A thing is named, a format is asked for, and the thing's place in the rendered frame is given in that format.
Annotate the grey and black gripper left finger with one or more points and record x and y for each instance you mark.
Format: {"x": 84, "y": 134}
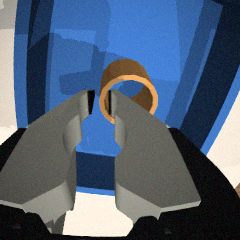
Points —
{"x": 36, "y": 173}

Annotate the bronze bushing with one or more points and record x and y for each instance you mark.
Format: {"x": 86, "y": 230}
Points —
{"x": 127, "y": 69}

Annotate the blue open crate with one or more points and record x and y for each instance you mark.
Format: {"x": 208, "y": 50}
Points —
{"x": 189, "y": 48}

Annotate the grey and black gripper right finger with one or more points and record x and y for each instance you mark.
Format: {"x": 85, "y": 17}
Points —
{"x": 159, "y": 172}

